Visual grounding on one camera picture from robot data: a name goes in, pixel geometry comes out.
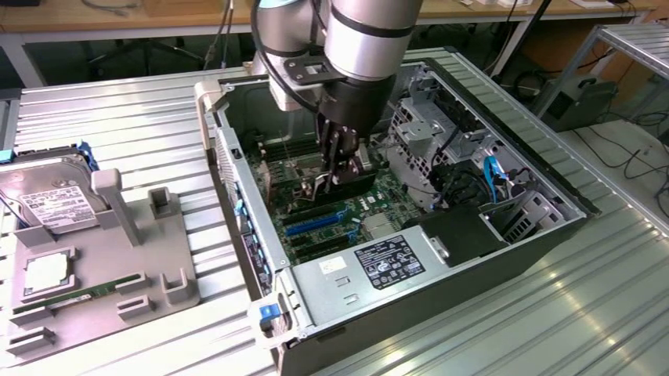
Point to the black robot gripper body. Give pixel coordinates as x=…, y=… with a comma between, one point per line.
x=361, y=102

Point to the black graphics card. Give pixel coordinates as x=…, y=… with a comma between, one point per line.
x=356, y=187

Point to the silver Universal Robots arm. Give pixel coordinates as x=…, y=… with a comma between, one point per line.
x=367, y=39

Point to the green motherboard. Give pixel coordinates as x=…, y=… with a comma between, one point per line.
x=387, y=203

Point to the silver metal drive cage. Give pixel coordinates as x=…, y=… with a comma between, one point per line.
x=419, y=133

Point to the silver chipset heatsink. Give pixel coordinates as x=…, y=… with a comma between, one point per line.
x=381, y=228

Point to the blue expansion slot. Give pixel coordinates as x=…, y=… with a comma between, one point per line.
x=312, y=225

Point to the black expansion slot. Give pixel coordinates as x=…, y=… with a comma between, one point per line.
x=321, y=243

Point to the black case fan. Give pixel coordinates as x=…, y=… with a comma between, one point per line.
x=463, y=184

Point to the black plastic air shroud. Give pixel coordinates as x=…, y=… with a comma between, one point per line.
x=460, y=235

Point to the silver power supply with label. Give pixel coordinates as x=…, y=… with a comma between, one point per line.
x=340, y=290

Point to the silver disk bay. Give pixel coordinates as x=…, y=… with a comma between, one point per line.
x=528, y=219

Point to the open black PC case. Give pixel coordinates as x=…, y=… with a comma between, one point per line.
x=419, y=313

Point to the blue case latch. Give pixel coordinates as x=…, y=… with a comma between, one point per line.
x=269, y=314

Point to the black box on floor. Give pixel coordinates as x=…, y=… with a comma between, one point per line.
x=580, y=105

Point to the black chair base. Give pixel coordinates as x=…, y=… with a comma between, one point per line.
x=152, y=49

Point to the grey plastic parts rack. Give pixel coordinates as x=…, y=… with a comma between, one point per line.
x=100, y=266

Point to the silver hard disk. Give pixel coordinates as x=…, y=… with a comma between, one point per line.
x=48, y=196

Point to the green RAM stick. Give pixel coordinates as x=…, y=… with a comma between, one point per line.
x=100, y=290

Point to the silver CPU chip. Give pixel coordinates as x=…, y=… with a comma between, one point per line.
x=49, y=273

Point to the blue plastic disk rail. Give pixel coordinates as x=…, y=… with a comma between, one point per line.
x=86, y=156

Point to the aluminium frame table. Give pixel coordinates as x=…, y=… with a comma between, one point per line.
x=623, y=39

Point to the wooden desk with white frame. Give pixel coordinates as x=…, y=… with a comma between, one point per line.
x=105, y=19

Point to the teal plastic disk rail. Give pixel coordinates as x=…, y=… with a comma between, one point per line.
x=5, y=156

